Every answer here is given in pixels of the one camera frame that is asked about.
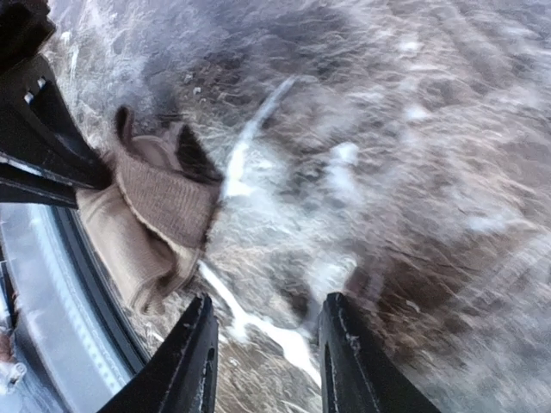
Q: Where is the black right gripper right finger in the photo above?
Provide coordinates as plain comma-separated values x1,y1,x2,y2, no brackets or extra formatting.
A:
319,293,438,413

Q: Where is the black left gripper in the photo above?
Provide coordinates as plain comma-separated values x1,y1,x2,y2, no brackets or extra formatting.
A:
1,1,110,209

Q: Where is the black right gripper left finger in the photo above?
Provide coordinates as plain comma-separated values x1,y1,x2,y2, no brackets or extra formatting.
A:
101,294,219,413

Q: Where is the tan brown sock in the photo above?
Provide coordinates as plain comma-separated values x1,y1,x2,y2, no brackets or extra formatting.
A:
76,106,223,314

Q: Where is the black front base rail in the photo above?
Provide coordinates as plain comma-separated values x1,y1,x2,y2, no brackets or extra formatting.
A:
51,207,149,376

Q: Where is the white slotted cable duct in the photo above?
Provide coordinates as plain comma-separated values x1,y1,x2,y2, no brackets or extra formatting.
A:
1,203,132,412

